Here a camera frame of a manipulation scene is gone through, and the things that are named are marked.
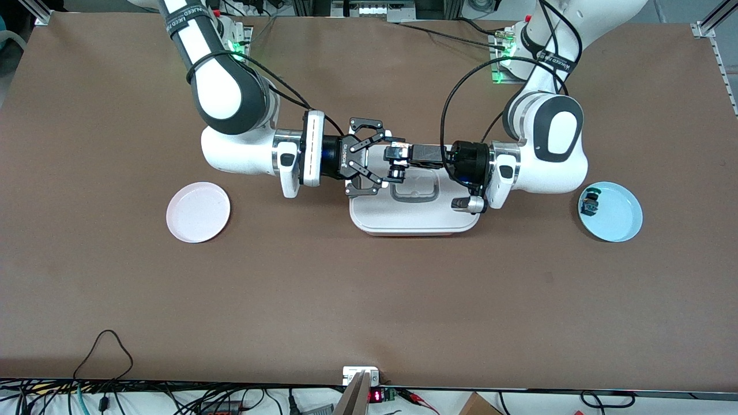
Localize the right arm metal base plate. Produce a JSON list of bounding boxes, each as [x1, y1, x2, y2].
[[228, 24, 253, 63]]

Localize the black flat loop cable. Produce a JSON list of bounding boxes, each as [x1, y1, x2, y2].
[[579, 391, 636, 409]]

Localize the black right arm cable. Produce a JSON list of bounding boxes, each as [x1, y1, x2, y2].
[[186, 49, 347, 139]]

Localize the white lunch box grey clips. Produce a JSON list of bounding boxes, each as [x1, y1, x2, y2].
[[348, 144, 481, 237]]

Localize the orange push-button switch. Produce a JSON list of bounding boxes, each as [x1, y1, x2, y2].
[[384, 139, 411, 183]]

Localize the black cable to arm base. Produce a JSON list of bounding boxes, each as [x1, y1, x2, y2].
[[387, 22, 511, 51]]

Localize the red black clip leads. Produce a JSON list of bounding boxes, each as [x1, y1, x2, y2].
[[398, 389, 440, 415]]

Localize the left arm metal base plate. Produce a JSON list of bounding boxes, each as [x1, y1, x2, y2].
[[489, 32, 528, 85]]

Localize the pink round plate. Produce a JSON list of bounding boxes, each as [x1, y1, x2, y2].
[[166, 182, 231, 243]]

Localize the aluminium corner profile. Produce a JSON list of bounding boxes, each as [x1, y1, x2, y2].
[[691, 0, 738, 38]]

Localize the light blue round plate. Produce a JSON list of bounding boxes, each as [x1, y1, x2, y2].
[[578, 182, 643, 243]]

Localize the small white socket block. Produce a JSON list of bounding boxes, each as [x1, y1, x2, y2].
[[342, 367, 380, 386]]

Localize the aluminium frame profile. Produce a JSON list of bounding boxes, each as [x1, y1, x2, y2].
[[17, 0, 52, 27]]

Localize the white labelled panel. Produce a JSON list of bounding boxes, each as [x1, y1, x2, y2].
[[332, 0, 416, 18]]

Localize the aluminium profile bar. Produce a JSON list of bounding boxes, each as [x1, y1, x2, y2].
[[333, 371, 371, 415]]

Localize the slotted metal rail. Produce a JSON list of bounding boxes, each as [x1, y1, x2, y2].
[[713, 36, 738, 119]]

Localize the thin black looped cable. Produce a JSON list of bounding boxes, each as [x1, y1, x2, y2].
[[74, 330, 134, 381]]

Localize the brown cardboard box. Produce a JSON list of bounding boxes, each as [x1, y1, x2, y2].
[[458, 392, 502, 415]]

